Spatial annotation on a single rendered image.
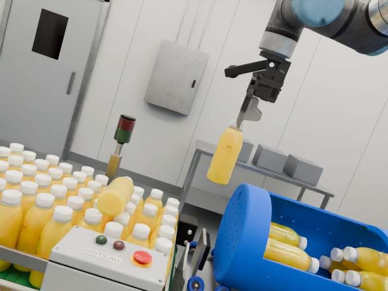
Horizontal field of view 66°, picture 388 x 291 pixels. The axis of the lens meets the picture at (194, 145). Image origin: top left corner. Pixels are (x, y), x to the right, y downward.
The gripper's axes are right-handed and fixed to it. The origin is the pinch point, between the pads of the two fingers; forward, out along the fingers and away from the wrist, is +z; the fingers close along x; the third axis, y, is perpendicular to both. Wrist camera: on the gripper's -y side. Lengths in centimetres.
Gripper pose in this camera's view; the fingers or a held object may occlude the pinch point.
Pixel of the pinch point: (238, 122)
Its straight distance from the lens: 86.1
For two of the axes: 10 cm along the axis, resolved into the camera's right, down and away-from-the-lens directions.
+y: 9.1, 3.8, -1.5
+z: -3.3, 9.0, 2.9
